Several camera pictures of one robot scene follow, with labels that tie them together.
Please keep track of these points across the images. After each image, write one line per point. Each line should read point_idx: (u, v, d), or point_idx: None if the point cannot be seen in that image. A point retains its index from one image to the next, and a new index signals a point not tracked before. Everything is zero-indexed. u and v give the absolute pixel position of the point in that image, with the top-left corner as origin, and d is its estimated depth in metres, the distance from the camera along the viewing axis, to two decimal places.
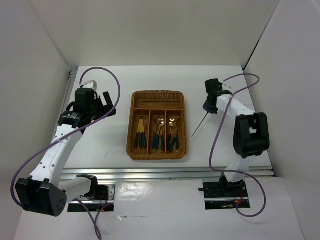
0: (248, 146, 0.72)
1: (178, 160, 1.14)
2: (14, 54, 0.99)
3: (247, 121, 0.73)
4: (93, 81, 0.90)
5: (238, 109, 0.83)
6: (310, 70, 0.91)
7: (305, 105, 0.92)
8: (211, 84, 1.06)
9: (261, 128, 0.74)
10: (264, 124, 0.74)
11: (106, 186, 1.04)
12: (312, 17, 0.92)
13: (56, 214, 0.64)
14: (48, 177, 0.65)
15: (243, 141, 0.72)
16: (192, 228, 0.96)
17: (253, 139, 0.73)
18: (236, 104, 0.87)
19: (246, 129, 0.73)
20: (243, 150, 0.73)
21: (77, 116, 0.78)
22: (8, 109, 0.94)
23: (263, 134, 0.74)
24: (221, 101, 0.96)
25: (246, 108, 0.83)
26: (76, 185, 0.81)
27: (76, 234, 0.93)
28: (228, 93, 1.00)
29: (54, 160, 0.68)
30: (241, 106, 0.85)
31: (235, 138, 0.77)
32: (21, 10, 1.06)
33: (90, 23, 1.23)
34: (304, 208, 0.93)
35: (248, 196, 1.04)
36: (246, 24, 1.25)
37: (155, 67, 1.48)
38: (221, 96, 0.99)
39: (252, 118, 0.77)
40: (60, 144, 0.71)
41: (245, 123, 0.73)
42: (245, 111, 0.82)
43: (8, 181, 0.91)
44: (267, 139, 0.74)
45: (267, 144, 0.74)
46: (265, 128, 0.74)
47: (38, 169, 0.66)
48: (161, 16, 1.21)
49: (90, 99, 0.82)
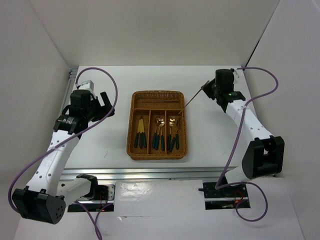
0: (258, 171, 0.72)
1: (179, 160, 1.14)
2: (14, 54, 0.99)
3: (262, 148, 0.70)
4: (90, 81, 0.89)
5: (253, 128, 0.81)
6: (310, 69, 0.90)
7: (306, 105, 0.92)
8: (224, 81, 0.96)
9: (274, 153, 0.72)
10: (279, 150, 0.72)
11: (106, 186, 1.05)
12: (312, 17, 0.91)
13: (54, 221, 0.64)
14: (45, 187, 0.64)
15: (254, 167, 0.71)
16: (193, 228, 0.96)
17: (264, 164, 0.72)
18: (250, 121, 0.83)
19: (261, 156, 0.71)
20: (253, 175, 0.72)
21: (72, 120, 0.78)
22: (7, 109, 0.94)
23: (276, 160, 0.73)
24: (232, 109, 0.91)
25: (261, 126, 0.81)
26: (77, 187, 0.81)
27: (77, 234, 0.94)
28: (240, 96, 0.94)
29: (50, 170, 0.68)
30: (255, 124, 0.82)
31: (244, 159, 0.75)
32: (20, 9, 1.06)
33: (90, 22, 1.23)
34: (305, 208, 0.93)
35: (248, 196, 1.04)
36: (246, 24, 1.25)
37: (156, 67, 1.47)
38: (233, 101, 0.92)
39: (267, 140, 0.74)
40: (56, 152, 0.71)
41: (260, 151, 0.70)
42: (260, 131, 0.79)
43: (8, 181, 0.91)
44: (279, 164, 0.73)
45: (278, 169, 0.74)
46: (280, 153, 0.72)
47: (34, 178, 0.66)
48: (160, 15, 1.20)
49: (86, 102, 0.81)
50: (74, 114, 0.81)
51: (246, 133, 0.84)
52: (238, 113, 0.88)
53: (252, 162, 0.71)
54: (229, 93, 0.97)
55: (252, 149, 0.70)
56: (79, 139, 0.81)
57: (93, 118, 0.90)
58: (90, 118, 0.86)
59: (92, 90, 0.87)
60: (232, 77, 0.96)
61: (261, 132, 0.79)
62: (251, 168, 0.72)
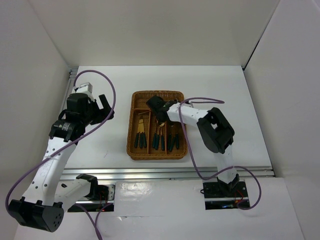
0: (220, 141, 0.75)
1: (179, 160, 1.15)
2: (14, 57, 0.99)
3: (207, 122, 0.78)
4: (88, 84, 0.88)
5: (193, 115, 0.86)
6: (309, 70, 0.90)
7: (306, 105, 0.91)
8: (155, 103, 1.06)
9: (220, 122, 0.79)
10: (221, 117, 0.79)
11: (106, 186, 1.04)
12: (311, 18, 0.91)
13: (52, 229, 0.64)
14: (41, 198, 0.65)
15: (214, 139, 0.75)
16: (193, 228, 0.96)
17: (220, 134, 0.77)
18: (185, 111, 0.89)
19: (211, 129, 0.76)
20: (219, 147, 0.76)
21: (69, 126, 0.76)
22: (8, 110, 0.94)
23: (225, 124, 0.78)
24: (172, 113, 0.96)
25: (198, 109, 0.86)
26: (76, 189, 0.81)
27: (78, 234, 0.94)
28: (173, 102, 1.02)
29: (46, 180, 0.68)
30: (193, 111, 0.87)
31: (205, 140, 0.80)
32: (20, 10, 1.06)
33: (90, 23, 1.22)
34: (305, 208, 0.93)
35: (248, 196, 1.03)
36: (246, 24, 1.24)
37: (156, 67, 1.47)
38: (169, 108, 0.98)
39: (208, 116, 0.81)
40: (52, 161, 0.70)
41: (206, 125, 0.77)
42: (199, 113, 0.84)
43: (9, 182, 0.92)
44: (230, 127, 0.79)
45: (232, 130, 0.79)
46: (224, 119, 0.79)
47: (30, 188, 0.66)
48: (160, 16, 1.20)
49: (83, 106, 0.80)
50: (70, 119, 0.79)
51: (193, 122, 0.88)
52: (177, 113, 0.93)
53: (209, 138, 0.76)
54: (163, 106, 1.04)
55: (201, 128, 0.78)
56: (76, 146, 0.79)
57: (91, 121, 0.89)
58: (87, 122, 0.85)
59: (90, 93, 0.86)
60: (156, 97, 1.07)
61: (200, 113, 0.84)
62: (213, 143, 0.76)
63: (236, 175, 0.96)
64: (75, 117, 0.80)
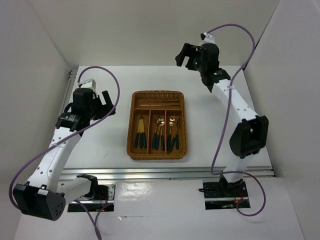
0: (246, 148, 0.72)
1: (178, 160, 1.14)
2: (15, 55, 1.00)
3: (249, 128, 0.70)
4: (92, 80, 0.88)
5: (240, 109, 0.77)
6: (308, 70, 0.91)
7: (305, 104, 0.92)
8: (211, 59, 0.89)
9: (260, 133, 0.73)
10: (264, 130, 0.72)
11: (106, 186, 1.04)
12: (310, 18, 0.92)
13: (54, 218, 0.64)
14: (45, 183, 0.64)
15: (242, 145, 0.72)
16: (193, 227, 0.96)
17: (251, 142, 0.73)
18: (236, 101, 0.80)
19: (247, 135, 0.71)
20: (241, 151, 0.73)
21: (74, 118, 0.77)
22: (8, 109, 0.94)
23: (262, 138, 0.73)
24: (218, 89, 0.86)
25: (247, 106, 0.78)
26: (77, 187, 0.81)
27: (77, 235, 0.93)
28: (226, 76, 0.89)
29: (51, 166, 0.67)
30: (241, 105, 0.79)
31: (233, 137, 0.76)
32: (21, 9, 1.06)
33: (90, 22, 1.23)
34: (304, 207, 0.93)
35: (248, 196, 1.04)
36: (245, 24, 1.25)
37: (156, 67, 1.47)
38: (219, 81, 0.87)
39: (252, 120, 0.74)
40: (57, 149, 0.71)
41: (247, 132, 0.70)
42: (246, 111, 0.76)
43: (8, 181, 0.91)
44: (263, 141, 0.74)
45: (263, 144, 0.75)
46: (264, 133, 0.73)
47: (35, 174, 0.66)
48: (160, 16, 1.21)
49: (88, 100, 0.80)
50: (75, 112, 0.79)
51: (234, 116, 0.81)
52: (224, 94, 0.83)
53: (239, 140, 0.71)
54: (214, 73, 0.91)
55: (240, 129, 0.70)
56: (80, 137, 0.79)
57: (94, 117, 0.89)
58: (91, 116, 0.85)
59: (94, 89, 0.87)
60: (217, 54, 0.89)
61: (247, 112, 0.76)
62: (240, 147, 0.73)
63: (241, 178, 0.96)
64: (80, 110, 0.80)
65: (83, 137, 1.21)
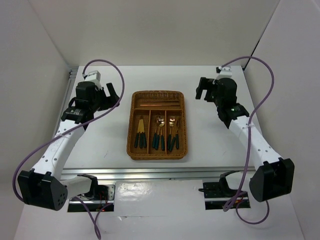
0: (267, 194, 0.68)
1: (179, 160, 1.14)
2: (15, 55, 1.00)
3: (272, 172, 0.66)
4: (96, 72, 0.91)
5: (261, 150, 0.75)
6: (308, 70, 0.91)
7: (305, 104, 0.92)
8: (227, 94, 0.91)
9: (285, 178, 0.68)
10: (288, 175, 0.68)
11: (106, 186, 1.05)
12: (310, 18, 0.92)
13: (57, 208, 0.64)
14: (50, 170, 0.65)
15: (264, 191, 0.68)
16: (193, 227, 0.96)
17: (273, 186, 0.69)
18: (256, 141, 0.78)
19: (269, 181, 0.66)
20: (262, 197, 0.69)
21: (79, 112, 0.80)
22: (8, 109, 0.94)
23: (286, 183, 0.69)
24: (236, 126, 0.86)
25: (269, 147, 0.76)
26: (77, 185, 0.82)
27: (76, 235, 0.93)
28: (244, 112, 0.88)
29: (56, 154, 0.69)
30: (261, 145, 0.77)
31: (253, 179, 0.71)
32: (21, 9, 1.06)
33: (91, 22, 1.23)
34: (304, 208, 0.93)
35: (248, 196, 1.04)
36: (245, 25, 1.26)
37: (156, 67, 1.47)
38: (237, 118, 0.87)
39: (275, 163, 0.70)
40: (62, 139, 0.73)
41: (270, 176, 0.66)
42: (268, 153, 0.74)
43: (8, 182, 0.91)
44: (288, 186, 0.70)
45: (287, 190, 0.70)
46: (289, 178, 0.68)
47: (40, 162, 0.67)
48: (160, 16, 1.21)
49: (91, 94, 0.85)
50: (80, 106, 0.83)
51: (253, 156, 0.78)
52: (243, 132, 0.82)
53: (261, 184, 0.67)
54: (231, 109, 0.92)
55: (261, 173, 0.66)
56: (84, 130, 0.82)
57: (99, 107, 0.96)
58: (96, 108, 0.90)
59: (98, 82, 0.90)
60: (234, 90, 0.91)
61: (268, 154, 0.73)
62: (261, 192, 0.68)
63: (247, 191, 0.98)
64: (83, 104, 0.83)
65: (83, 137, 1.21)
